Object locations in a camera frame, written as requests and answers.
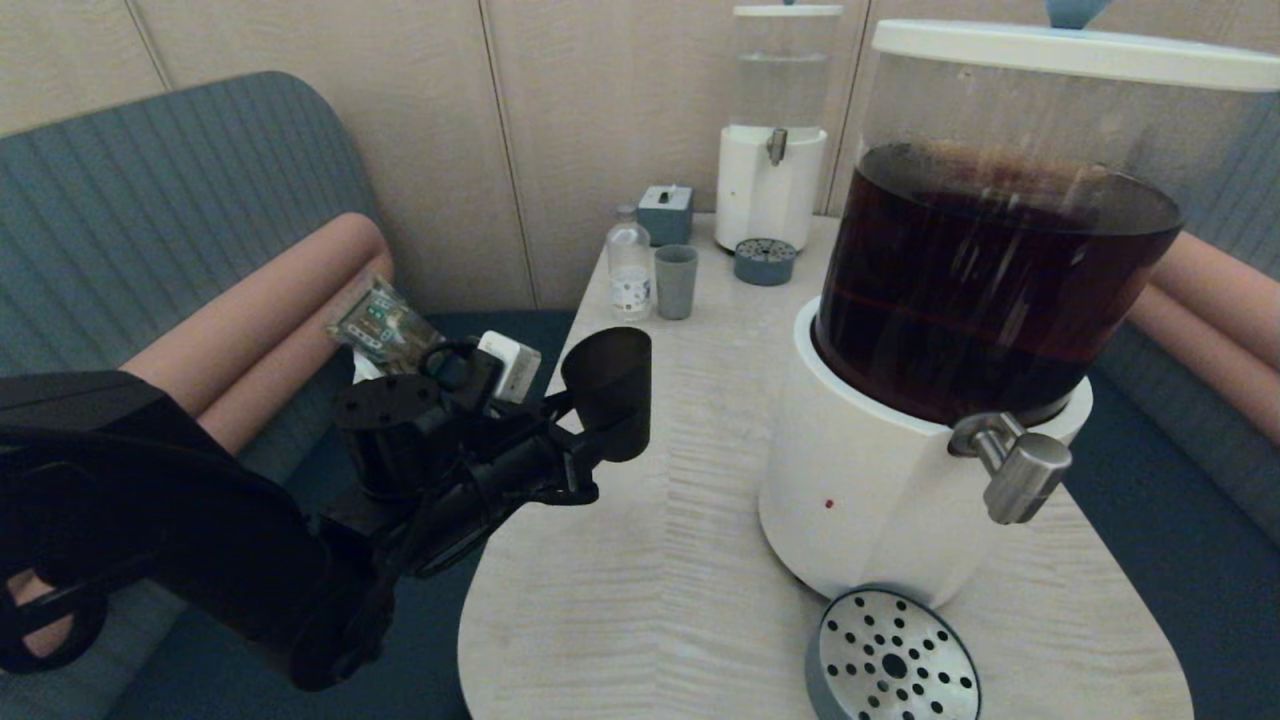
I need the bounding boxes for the black tapered cup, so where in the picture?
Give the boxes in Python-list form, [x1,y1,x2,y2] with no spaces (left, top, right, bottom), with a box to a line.
[560,327,653,464]

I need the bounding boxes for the silver dispenser tap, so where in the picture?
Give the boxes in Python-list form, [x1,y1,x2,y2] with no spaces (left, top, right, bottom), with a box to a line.
[948,410,1076,524]

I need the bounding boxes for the grey plastic cup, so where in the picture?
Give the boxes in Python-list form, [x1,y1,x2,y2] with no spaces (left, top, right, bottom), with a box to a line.
[654,245,699,321]

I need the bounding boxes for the clear plastic water bottle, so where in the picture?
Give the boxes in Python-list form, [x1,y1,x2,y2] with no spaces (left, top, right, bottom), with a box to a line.
[606,205,656,323]

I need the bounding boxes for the green printed snack packet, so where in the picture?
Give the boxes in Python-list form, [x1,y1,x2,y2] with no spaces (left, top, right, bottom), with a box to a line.
[325,277,448,379]

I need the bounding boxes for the dark teal seat cushion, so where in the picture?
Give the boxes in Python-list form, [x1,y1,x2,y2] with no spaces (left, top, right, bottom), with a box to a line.
[1060,365,1280,720]
[105,310,579,720]

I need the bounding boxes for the blue-grey square box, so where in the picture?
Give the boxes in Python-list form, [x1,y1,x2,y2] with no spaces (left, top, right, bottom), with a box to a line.
[637,184,694,247]

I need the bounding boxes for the salmon pink bolster cushion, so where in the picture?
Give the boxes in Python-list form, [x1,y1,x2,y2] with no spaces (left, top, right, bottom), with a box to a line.
[1125,283,1280,446]
[0,250,396,661]
[1150,230,1280,371]
[120,212,389,416]

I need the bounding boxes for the small blue-grey drip tray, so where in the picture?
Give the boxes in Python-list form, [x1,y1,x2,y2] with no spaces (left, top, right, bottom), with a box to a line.
[734,237,798,287]

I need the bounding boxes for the large tea drink dispenser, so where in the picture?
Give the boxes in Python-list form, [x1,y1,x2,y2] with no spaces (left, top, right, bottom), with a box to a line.
[757,0,1280,611]

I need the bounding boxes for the small water drink dispenser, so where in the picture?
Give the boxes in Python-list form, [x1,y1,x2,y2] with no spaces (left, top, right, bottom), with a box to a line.
[715,0,846,253]

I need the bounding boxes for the large blue-grey drip tray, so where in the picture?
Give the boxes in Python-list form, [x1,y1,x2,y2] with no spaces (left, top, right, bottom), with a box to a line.
[805,588,983,720]

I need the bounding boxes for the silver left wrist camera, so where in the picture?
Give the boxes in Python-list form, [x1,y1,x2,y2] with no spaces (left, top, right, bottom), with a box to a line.
[470,330,543,406]

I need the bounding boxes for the black camera cable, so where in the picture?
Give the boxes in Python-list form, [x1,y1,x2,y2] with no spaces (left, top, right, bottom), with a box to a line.
[418,340,483,386]

